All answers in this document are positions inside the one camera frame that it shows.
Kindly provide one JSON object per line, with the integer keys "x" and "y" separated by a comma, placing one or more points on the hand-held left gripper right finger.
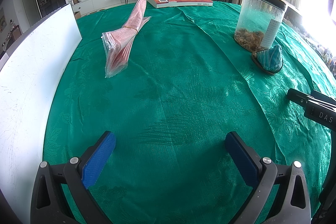
{"x": 241, "y": 161}

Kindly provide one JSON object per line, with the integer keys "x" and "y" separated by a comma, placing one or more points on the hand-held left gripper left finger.
{"x": 98, "y": 161}

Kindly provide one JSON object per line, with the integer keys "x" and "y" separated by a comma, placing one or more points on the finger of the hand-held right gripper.
{"x": 299, "y": 98}
{"x": 324, "y": 96}

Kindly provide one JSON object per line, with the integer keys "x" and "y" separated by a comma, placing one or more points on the teal striped pouch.
{"x": 269, "y": 58}

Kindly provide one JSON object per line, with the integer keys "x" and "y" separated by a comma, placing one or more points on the white storage box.
{"x": 31, "y": 69}

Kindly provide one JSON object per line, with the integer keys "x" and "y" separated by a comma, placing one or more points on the pink red paper packet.
{"x": 120, "y": 40}

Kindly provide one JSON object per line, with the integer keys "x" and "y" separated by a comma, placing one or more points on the clear jar with black lid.
{"x": 252, "y": 19}

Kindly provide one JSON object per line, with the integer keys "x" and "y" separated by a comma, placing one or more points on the green tablecloth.
{"x": 183, "y": 82}

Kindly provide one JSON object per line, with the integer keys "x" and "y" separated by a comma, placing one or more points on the cardboard box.
{"x": 77, "y": 14}

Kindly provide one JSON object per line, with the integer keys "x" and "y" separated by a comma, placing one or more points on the white door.
{"x": 29, "y": 6}

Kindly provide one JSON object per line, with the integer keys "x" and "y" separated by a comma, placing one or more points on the framed wall painting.
{"x": 2, "y": 18}

